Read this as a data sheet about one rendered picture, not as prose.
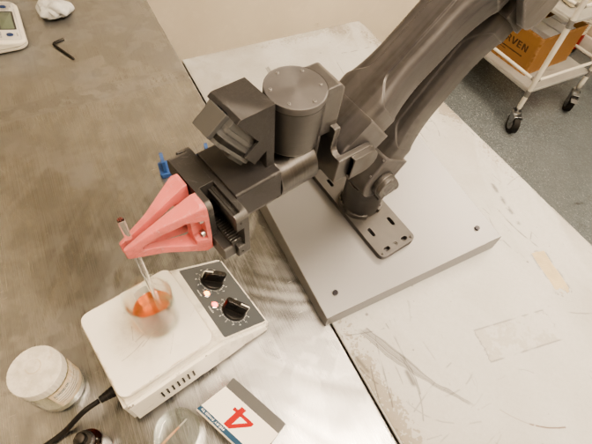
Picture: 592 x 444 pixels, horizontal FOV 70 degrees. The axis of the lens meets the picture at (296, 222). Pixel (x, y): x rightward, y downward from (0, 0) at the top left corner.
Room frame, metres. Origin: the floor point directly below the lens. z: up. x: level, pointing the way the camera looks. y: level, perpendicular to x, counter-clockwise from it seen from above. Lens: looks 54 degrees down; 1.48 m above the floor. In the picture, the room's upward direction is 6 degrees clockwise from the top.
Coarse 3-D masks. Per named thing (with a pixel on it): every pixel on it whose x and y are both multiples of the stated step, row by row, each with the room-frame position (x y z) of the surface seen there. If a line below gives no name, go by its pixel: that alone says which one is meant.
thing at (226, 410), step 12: (216, 396) 0.12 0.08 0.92; (228, 396) 0.13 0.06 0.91; (216, 408) 0.11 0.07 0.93; (228, 408) 0.11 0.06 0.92; (240, 408) 0.11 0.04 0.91; (228, 420) 0.09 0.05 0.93; (240, 420) 0.10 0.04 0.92; (252, 420) 0.10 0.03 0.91; (240, 432) 0.08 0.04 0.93; (252, 432) 0.09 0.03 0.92; (264, 432) 0.09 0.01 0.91
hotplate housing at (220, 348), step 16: (176, 272) 0.26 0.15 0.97; (208, 320) 0.20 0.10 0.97; (240, 336) 0.19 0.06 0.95; (256, 336) 0.21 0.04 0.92; (208, 352) 0.16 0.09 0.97; (224, 352) 0.17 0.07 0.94; (176, 368) 0.14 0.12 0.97; (192, 368) 0.14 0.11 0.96; (208, 368) 0.15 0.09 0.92; (160, 384) 0.12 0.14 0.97; (176, 384) 0.13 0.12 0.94; (128, 400) 0.10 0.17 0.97; (144, 400) 0.10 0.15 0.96; (160, 400) 0.11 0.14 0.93
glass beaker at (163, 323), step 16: (128, 288) 0.19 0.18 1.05; (144, 288) 0.21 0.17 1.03; (160, 288) 0.21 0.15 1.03; (128, 304) 0.18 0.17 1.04; (176, 304) 0.20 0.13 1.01; (144, 320) 0.16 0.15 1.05; (160, 320) 0.17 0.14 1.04; (176, 320) 0.18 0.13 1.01; (144, 336) 0.16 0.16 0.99; (160, 336) 0.16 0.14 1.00
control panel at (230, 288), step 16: (192, 272) 0.27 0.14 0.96; (192, 288) 0.24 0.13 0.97; (208, 288) 0.25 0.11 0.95; (224, 288) 0.26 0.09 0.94; (240, 288) 0.27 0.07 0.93; (208, 304) 0.23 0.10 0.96; (224, 320) 0.21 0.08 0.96; (240, 320) 0.21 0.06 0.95; (256, 320) 0.22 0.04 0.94; (224, 336) 0.18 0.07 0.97
